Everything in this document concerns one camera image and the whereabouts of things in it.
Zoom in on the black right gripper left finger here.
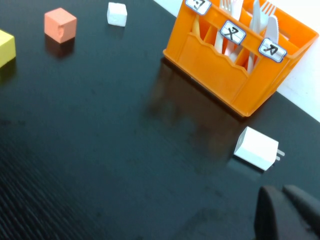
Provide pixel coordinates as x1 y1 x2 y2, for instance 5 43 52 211
253 185 320 240

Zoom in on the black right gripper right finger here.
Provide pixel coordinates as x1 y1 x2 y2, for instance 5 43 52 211
282 184 320 233

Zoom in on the translucent white plastic fork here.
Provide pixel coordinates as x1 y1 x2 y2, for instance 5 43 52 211
258 1 277 33

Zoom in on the orange plastic cutlery crate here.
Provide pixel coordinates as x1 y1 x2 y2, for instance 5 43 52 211
162 0 320 118

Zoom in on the white plastic knife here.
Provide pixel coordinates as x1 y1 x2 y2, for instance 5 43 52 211
264 15 280 43
246 0 262 73

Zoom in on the white foam cube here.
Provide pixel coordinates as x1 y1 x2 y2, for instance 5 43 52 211
106 1 128 28

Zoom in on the orange foam cube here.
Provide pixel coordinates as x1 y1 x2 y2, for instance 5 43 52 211
44 7 78 46

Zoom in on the yellow foam cube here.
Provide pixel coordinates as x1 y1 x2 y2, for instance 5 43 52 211
0 29 17 69

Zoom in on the white USB wall charger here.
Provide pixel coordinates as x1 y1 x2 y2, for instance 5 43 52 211
233 126 286 172

